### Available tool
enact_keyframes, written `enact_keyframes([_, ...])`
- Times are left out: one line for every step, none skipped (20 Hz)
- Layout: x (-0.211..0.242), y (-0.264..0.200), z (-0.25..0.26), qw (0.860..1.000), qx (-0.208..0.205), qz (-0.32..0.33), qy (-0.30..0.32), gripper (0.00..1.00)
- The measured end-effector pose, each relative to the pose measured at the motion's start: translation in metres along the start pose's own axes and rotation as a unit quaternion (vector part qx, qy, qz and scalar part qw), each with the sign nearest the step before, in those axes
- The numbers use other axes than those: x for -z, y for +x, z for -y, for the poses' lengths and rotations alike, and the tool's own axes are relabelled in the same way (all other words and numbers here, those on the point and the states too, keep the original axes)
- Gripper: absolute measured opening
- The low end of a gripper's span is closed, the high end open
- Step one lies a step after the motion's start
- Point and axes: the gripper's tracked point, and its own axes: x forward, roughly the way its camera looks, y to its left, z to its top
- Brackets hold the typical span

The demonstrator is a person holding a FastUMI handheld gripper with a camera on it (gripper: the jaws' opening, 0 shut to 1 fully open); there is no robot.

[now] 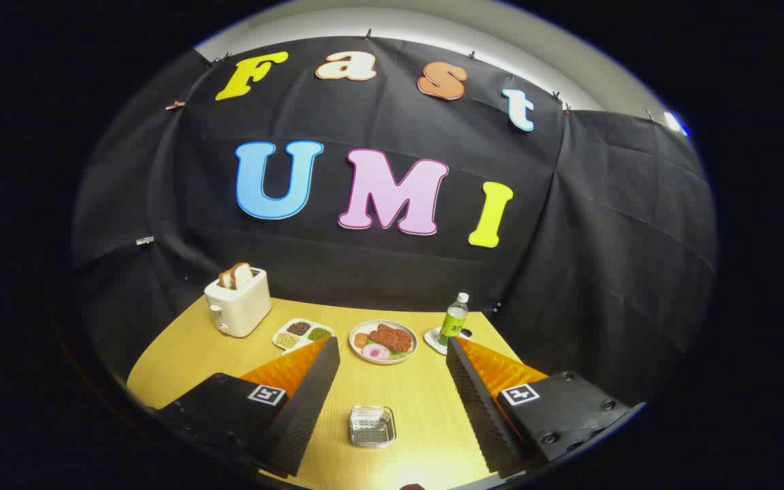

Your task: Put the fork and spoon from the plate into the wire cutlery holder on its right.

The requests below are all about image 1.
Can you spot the white food plate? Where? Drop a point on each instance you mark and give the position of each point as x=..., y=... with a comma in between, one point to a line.
x=356, y=350

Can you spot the green label bottle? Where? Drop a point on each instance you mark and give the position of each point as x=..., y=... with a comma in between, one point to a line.
x=453, y=323

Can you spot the red cloth clip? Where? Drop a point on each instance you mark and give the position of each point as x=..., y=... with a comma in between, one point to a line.
x=175, y=105

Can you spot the green lettuce leaf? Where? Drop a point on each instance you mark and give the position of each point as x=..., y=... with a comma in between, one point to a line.
x=400, y=354

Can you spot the white toaster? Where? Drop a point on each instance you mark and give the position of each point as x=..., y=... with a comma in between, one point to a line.
x=239, y=309

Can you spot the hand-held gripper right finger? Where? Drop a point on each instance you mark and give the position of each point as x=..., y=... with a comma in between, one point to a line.
x=474, y=401

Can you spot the dark beans pile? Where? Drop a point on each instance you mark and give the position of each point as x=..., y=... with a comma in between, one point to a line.
x=299, y=328

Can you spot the white square coaster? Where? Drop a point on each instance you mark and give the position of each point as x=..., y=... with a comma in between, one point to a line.
x=433, y=340

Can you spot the yellow beans pile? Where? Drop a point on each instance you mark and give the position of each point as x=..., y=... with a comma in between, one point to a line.
x=286, y=339

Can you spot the green beans pile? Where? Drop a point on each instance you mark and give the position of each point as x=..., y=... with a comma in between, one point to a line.
x=318, y=334

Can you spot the brown meat piece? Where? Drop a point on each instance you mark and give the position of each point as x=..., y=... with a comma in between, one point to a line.
x=392, y=337

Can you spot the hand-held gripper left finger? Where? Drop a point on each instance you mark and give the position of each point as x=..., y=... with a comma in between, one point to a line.
x=310, y=395

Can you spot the white divided tray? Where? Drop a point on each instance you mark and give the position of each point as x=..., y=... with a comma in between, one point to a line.
x=282, y=332

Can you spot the orange carrot slice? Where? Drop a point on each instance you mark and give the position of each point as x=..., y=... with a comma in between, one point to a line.
x=361, y=339

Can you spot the bread slice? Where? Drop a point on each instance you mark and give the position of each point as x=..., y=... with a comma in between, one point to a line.
x=226, y=279
x=243, y=275

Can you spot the pink ham slice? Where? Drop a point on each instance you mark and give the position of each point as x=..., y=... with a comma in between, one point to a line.
x=376, y=352

